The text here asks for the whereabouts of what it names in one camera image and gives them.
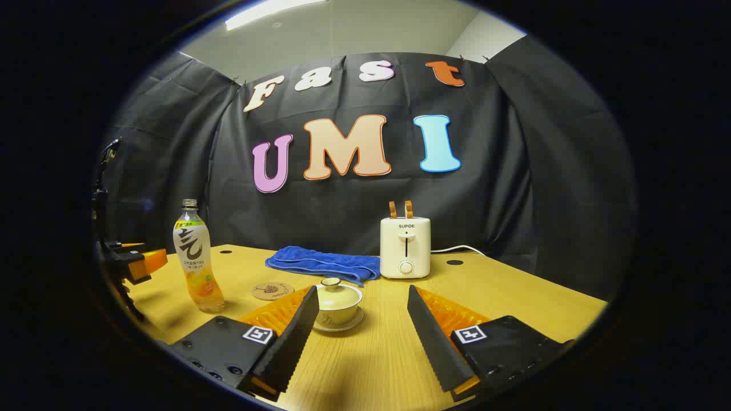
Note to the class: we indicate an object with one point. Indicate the white toaster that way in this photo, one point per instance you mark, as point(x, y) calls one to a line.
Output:
point(405, 245)

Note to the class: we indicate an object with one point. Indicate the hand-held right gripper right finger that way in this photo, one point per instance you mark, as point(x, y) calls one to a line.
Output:
point(434, 342)

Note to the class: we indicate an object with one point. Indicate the round cork coaster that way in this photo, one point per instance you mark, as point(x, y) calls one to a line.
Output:
point(273, 291)

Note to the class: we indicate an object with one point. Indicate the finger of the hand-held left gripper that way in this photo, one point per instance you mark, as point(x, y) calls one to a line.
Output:
point(145, 264)
point(123, 247)

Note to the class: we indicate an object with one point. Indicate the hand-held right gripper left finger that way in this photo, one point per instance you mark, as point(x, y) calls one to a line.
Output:
point(294, 337)

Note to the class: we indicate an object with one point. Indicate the toast bread slice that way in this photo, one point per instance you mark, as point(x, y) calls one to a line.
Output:
point(393, 210)
point(408, 209)

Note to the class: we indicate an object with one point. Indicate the black backdrop cloth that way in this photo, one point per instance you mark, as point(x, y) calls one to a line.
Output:
point(502, 171)

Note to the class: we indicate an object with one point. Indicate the clear water bottle white label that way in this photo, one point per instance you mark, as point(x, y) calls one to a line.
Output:
point(194, 257)

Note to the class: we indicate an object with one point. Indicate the cream teacup lid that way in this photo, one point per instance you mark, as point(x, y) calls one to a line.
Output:
point(342, 295)

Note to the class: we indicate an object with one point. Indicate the cream ceramic teacup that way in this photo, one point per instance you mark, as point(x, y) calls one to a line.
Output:
point(340, 315)

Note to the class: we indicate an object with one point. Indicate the blue folded towel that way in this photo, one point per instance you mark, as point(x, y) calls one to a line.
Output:
point(325, 264)

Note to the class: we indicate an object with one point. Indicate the cream ceramic saucer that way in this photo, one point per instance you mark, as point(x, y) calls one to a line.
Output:
point(348, 327)

